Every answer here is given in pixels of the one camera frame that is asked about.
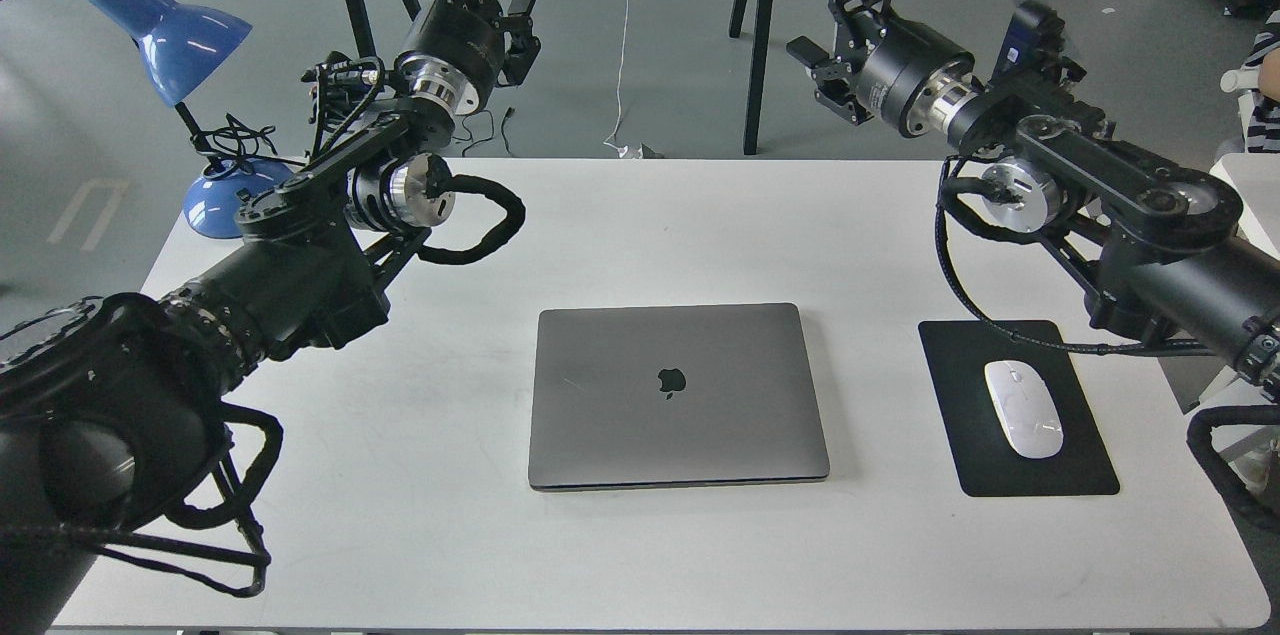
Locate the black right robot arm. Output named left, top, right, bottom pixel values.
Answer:
left=787, top=0, right=1279, bottom=533

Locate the blue desk lamp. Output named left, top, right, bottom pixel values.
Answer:
left=88, top=0, right=293, bottom=239

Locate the black lamp power cable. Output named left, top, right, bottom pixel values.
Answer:
left=196, top=113, right=306, bottom=168

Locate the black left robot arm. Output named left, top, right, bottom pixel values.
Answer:
left=3, top=0, right=540, bottom=634

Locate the white hanging cable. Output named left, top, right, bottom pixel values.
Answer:
left=602, top=0, right=666, bottom=161

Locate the black mouse pad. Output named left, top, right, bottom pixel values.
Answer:
left=918, top=320, right=1120, bottom=497

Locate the grey laptop notebook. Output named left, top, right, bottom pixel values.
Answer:
left=527, top=303, right=829, bottom=492

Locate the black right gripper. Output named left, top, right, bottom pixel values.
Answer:
left=786, top=0, right=975, bottom=138

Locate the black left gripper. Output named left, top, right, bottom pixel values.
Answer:
left=396, top=0, right=541, bottom=115

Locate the person in striped shirt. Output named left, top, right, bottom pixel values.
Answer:
left=1219, top=9, right=1279, bottom=155

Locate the white computer mouse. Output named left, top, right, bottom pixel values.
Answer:
left=983, top=360, right=1065, bottom=460

